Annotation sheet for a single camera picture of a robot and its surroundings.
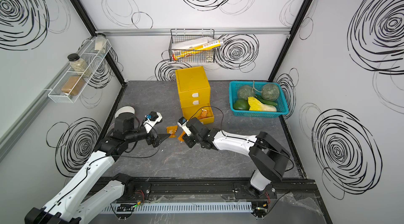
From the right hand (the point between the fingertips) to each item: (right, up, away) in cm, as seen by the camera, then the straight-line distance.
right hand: (185, 135), depth 84 cm
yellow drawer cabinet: (+5, +23, +5) cm, 24 cm away
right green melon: (+52, +24, +13) cm, 58 cm away
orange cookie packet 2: (-9, +1, +10) cm, 13 cm away
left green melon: (+37, +24, +16) cm, 47 cm away
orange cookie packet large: (-2, 0, +2) cm, 3 cm away
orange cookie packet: (+10, +10, +15) cm, 21 cm away
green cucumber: (+50, +17, +15) cm, 55 cm away
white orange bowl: (-41, +13, +15) cm, 45 cm away
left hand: (-9, +7, -9) cm, 15 cm away
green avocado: (+33, +16, +12) cm, 39 cm away
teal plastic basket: (+59, +14, +12) cm, 61 cm away
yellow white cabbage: (+42, +16, +12) cm, 46 cm away
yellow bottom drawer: (+1, +11, +15) cm, 19 cm away
